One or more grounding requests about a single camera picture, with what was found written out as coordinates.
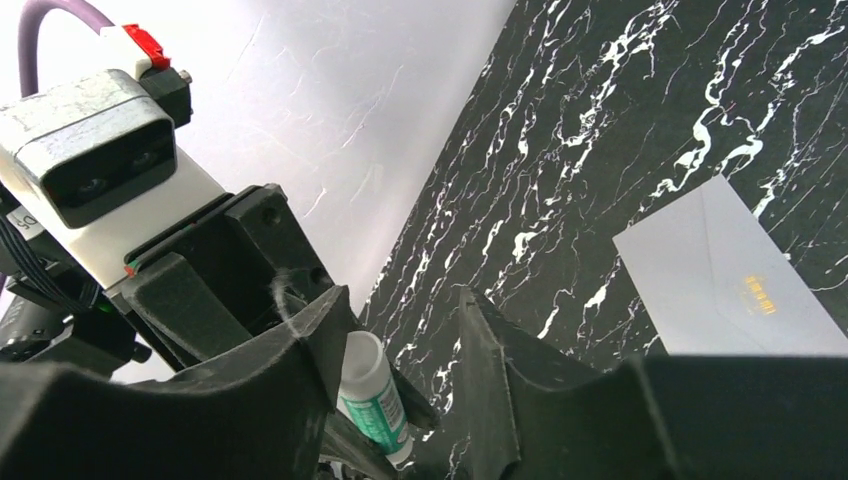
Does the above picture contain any green white glue stick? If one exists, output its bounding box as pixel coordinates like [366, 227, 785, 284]
[337, 330, 414, 466]

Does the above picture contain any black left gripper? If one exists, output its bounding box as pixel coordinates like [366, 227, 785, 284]
[1, 185, 332, 377]

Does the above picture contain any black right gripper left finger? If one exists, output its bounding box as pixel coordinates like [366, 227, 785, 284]
[1, 286, 352, 479]

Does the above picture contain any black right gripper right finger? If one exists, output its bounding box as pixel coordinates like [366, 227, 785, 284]
[458, 287, 847, 479]

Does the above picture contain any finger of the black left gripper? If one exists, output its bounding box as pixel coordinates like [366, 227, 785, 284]
[321, 357, 439, 479]

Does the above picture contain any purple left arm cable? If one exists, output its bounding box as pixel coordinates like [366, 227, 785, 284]
[16, 0, 115, 99]

